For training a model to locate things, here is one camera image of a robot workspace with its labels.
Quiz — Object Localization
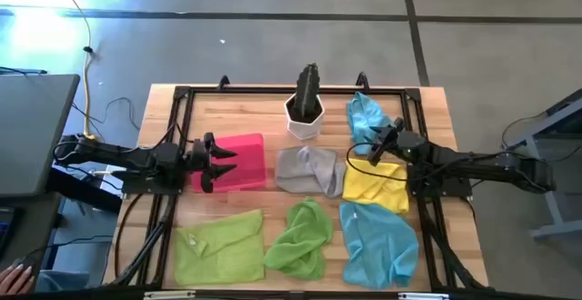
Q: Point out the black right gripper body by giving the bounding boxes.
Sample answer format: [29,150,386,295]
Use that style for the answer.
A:
[379,116,410,154]

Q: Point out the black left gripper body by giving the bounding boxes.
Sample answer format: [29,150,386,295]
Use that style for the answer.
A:
[184,131,219,195]

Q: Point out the pink plastic bin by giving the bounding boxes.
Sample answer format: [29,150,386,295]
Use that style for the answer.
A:
[190,132,268,194]

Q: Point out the grey microfiber towel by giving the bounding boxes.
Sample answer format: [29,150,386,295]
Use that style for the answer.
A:
[274,145,347,199]

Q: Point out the lime green microfiber towel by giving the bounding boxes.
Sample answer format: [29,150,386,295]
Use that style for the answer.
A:
[173,208,266,287]

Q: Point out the large teal microfiber towel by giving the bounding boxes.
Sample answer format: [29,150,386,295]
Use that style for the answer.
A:
[338,201,420,291]

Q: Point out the yellow microfiber towel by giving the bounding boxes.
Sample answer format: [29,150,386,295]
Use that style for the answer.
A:
[341,157,410,215]

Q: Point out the small light blue towel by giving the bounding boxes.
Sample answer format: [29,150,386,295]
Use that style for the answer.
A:
[346,91,396,157]

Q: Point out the white hexagonal plant pot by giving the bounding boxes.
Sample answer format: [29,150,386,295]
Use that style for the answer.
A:
[284,93,326,141]

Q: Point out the dark green cactus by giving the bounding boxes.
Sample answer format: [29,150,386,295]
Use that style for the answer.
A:
[293,62,321,119]

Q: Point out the white power box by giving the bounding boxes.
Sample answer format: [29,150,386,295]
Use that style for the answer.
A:
[97,165,126,197]

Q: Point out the black desk crossbar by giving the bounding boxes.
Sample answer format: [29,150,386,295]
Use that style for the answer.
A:
[45,166,124,215]

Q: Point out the grey metal stand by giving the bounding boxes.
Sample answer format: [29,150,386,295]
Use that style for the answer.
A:
[502,88,582,241]

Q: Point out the grey desk top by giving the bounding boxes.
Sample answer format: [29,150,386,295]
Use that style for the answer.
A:
[0,73,82,200]

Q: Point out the dark desk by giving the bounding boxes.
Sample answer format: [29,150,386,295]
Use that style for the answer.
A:
[0,192,63,292]

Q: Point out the person's hand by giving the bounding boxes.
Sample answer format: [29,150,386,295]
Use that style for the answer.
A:
[0,263,35,296]

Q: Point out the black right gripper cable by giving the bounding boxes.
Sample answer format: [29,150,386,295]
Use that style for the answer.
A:
[345,141,410,184]

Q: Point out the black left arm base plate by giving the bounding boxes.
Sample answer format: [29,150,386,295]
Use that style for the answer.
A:
[120,158,187,197]

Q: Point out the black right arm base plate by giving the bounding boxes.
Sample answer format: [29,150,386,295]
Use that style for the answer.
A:
[406,161,474,200]

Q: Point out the black floor cable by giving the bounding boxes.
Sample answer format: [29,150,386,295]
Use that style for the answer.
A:
[70,95,142,133]
[499,115,582,165]

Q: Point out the black metal table frame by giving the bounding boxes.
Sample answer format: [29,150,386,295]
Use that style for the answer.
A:
[108,73,490,292]

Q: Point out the yellow floor cable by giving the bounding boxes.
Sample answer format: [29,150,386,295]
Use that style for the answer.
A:
[47,0,99,141]

